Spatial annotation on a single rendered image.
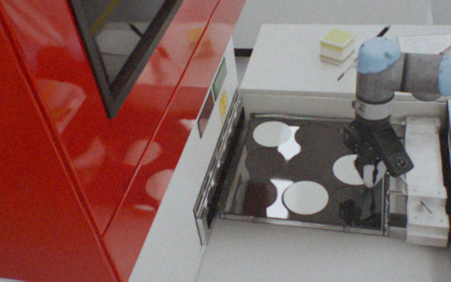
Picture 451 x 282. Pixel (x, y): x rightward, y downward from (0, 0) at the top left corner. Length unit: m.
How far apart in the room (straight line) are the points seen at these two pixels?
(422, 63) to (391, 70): 0.05
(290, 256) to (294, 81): 0.49
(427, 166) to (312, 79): 0.38
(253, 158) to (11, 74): 0.91
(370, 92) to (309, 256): 0.40
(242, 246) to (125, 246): 0.58
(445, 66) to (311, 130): 0.47
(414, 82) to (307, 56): 0.58
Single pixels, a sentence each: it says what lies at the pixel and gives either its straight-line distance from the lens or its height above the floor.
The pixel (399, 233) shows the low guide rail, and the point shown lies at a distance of 1.26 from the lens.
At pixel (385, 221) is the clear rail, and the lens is 1.19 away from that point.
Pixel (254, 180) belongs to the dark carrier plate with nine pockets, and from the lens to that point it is 1.27.
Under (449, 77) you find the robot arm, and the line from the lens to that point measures 1.03.
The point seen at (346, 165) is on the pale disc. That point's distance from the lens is 1.31.
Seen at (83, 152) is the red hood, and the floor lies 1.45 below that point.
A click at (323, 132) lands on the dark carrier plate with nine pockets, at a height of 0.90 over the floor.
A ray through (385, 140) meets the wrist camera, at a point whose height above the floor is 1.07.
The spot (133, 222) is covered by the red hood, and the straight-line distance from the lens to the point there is 0.72.
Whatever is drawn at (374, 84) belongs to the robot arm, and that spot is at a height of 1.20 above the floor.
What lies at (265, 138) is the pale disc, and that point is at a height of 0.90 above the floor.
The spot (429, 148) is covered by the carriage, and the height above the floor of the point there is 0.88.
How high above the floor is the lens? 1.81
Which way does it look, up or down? 42 degrees down
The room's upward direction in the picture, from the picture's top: 9 degrees counter-clockwise
